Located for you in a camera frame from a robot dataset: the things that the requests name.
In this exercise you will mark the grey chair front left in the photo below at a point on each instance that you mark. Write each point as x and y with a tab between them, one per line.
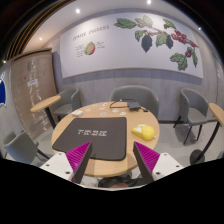
21	147

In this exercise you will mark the grey chair back left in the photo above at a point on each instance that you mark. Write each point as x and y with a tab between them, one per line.
69	102

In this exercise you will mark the brown cardboard wall panel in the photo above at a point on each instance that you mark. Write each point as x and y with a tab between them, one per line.
32	80

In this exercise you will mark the round wooden table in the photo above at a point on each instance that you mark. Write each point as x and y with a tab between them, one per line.
103	168

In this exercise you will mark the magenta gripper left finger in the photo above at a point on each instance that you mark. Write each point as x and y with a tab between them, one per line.
78	159

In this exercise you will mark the coffee cherries wall poster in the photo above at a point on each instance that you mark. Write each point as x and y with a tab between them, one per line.
130	40

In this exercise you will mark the grey chair right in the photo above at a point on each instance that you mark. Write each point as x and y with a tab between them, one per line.
193	110

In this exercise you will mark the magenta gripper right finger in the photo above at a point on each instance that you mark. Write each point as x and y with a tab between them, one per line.
146	159

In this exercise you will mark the small round side table left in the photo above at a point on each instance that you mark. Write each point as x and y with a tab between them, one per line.
45	104

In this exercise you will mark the yellow computer mouse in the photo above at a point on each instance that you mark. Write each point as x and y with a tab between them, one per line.
143	131

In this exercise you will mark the white card box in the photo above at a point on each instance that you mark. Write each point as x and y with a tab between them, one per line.
77	113

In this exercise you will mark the black desk mat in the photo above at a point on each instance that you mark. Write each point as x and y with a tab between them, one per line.
108	137

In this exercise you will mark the grey chair behind table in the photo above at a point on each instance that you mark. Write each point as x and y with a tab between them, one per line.
141	94

